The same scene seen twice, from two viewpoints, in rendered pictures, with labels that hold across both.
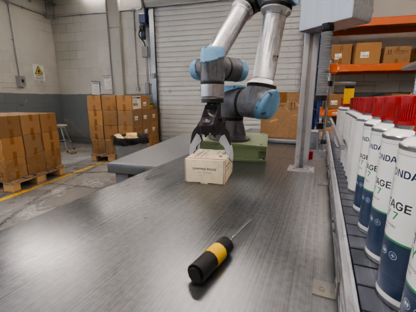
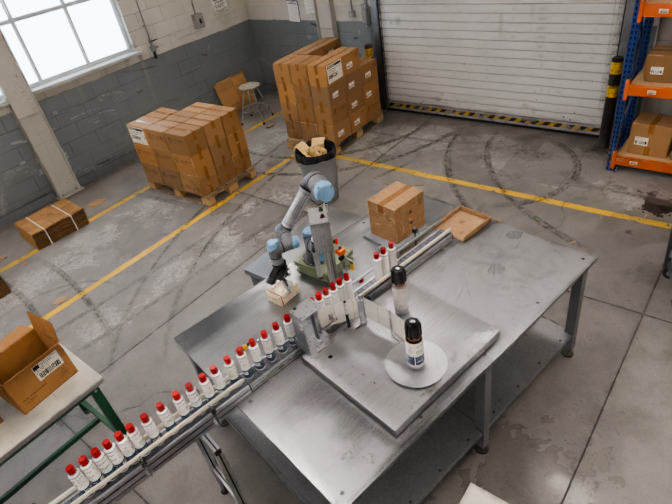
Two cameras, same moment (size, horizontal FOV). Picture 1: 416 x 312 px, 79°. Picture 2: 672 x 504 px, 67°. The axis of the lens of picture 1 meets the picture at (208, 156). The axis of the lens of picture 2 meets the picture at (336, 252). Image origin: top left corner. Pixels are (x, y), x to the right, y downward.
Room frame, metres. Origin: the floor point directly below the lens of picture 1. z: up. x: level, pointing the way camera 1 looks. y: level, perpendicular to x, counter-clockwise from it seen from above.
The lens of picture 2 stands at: (-1.15, -1.58, 2.87)
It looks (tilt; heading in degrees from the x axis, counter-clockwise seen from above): 36 degrees down; 30
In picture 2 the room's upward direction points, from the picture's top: 11 degrees counter-clockwise
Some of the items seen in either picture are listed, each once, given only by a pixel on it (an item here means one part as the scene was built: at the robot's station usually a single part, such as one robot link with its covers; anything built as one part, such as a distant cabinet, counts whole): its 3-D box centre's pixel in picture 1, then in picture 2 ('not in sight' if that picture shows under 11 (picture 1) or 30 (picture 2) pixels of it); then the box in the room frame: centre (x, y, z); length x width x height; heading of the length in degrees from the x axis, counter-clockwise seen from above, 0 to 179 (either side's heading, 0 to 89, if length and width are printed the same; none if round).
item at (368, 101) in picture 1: (366, 145); not in sight; (0.53, -0.34, 0.98); 0.05 x 0.05 x 0.20
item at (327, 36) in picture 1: (324, 63); (317, 263); (0.76, -0.33, 1.18); 0.04 x 0.04 x 0.21
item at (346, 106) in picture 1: (345, 123); (377, 266); (1.04, -0.57, 0.98); 0.05 x 0.05 x 0.20
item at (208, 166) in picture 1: (210, 165); (282, 291); (0.80, -0.01, 0.87); 0.16 x 0.12 x 0.07; 166
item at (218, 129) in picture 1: (212, 117); (280, 269); (0.83, -0.02, 1.02); 0.09 x 0.08 x 0.12; 166
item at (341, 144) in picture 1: (333, 127); (385, 259); (1.15, -0.57, 0.96); 1.07 x 0.01 x 0.01; 156
